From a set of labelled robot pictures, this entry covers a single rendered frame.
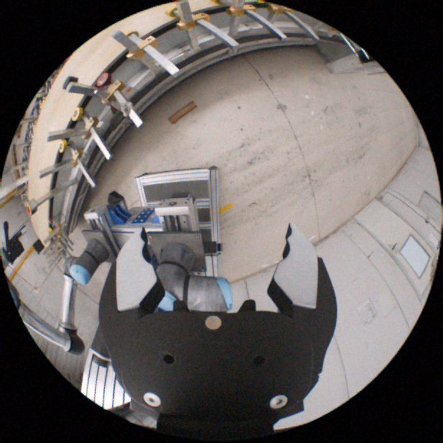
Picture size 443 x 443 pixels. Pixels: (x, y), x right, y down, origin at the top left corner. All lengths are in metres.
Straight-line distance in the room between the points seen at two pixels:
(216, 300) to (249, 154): 1.33
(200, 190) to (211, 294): 1.03
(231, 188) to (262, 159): 0.47
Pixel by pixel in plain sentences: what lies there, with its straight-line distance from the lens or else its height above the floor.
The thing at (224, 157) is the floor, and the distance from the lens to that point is 1.43.
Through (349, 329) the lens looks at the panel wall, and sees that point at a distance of 2.09.
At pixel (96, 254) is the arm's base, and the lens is 0.78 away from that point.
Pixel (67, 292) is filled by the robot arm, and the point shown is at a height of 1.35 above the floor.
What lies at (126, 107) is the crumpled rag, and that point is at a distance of 0.72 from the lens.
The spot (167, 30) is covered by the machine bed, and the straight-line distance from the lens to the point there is 1.04.
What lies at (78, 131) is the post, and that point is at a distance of 0.91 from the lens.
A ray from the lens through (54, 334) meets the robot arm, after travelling 0.77.
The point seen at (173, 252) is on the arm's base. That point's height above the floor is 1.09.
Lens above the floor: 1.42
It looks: 60 degrees down
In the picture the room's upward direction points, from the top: 178 degrees clockwise
